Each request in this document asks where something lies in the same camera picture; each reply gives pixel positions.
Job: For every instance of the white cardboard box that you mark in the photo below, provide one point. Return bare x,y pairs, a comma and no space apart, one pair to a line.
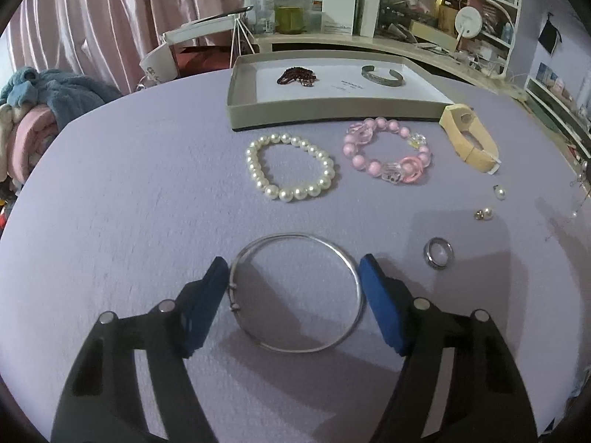
338,17

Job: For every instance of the white paper cup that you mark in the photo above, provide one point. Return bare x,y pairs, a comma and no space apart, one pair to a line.
159,65

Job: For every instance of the single pearl earring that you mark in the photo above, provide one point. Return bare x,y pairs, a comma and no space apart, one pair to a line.
500,192

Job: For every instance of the white round mirror lamp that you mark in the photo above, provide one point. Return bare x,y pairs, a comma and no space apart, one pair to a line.
468,24

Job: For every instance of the purple table mat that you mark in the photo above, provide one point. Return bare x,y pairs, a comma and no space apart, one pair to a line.
136,198

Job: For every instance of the beige strap watch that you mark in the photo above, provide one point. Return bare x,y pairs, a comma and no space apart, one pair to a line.
470,139

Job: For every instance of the white lotion bottle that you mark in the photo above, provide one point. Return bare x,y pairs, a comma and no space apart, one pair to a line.
368,15

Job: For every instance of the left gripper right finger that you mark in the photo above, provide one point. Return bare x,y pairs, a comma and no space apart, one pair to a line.
487,400

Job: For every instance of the pink white bookshelf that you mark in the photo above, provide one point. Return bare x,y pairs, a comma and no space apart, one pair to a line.
546,32

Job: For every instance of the pile of blankets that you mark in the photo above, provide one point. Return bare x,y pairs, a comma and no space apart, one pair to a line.
35,107

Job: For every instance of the thin silver bangle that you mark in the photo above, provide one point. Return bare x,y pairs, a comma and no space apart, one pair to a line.
295,293

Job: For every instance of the pearl drop earrings cluster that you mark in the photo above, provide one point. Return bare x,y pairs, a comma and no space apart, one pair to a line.
570,217

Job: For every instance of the pink curtain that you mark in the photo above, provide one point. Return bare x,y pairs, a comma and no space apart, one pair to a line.
104,39

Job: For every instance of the green glass jar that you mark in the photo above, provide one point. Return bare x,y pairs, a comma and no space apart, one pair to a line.
289,20

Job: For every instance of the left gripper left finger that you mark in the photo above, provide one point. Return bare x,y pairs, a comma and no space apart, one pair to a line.
100,401

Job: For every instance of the grey shallow jewelry tray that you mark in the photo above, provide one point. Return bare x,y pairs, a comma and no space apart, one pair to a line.
273,89

